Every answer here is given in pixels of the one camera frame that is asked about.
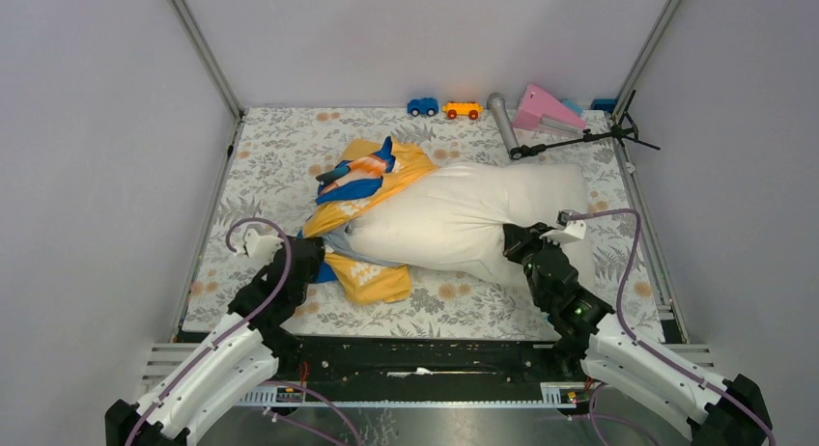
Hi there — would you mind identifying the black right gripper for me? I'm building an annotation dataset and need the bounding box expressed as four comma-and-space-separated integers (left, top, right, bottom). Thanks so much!
505, 221, 566, 307

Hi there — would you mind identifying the white pillow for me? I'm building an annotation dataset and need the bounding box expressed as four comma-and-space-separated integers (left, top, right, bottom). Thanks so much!
327, 163, 587, 288

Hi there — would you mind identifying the yellow and blue pillowcase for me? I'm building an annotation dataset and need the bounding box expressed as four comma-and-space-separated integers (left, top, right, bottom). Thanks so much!
299, 137, 438, 304

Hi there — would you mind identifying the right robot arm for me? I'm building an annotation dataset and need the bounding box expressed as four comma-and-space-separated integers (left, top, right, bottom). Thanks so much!
503, 223, 775, 445

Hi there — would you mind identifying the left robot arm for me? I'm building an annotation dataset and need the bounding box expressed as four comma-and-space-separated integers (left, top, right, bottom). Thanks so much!
104, 237, 325, 445

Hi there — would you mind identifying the pink wedge block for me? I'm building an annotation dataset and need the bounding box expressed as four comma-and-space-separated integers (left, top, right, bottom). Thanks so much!
512, 84, 586, 133

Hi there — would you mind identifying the yellow toy car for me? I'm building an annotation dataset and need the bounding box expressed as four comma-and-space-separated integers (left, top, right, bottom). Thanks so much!
442, 101, 483, 121

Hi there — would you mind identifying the grey metal cylinder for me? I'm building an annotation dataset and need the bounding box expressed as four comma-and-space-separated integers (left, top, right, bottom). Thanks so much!
487, 93, 521, 160

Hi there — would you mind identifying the teal block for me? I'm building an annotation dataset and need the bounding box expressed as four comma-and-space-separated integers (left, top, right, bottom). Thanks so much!
561, 99, 583, 116

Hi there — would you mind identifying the black mini tripod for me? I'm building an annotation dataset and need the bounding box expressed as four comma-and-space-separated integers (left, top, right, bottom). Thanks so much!
507, 90, 661, 161

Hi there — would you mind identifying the blue block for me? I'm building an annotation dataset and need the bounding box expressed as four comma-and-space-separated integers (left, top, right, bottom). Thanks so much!
590, 98, 618, 114

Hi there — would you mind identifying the blue toy car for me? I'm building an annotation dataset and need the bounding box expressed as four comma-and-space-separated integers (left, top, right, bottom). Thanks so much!
407, 98, 439, 117

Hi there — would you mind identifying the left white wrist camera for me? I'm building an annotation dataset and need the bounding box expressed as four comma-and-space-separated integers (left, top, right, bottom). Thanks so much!
235, 228, 283, 261

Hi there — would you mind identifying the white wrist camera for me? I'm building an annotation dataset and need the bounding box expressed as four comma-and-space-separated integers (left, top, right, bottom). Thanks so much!
539, 210, 587, 245
235, 228, 283, 261

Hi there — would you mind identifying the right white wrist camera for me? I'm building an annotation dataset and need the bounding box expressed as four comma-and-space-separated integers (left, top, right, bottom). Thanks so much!
539, 210, 587, 245

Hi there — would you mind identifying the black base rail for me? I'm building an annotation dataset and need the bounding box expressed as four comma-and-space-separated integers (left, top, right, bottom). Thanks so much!
261, 335, 589, 404

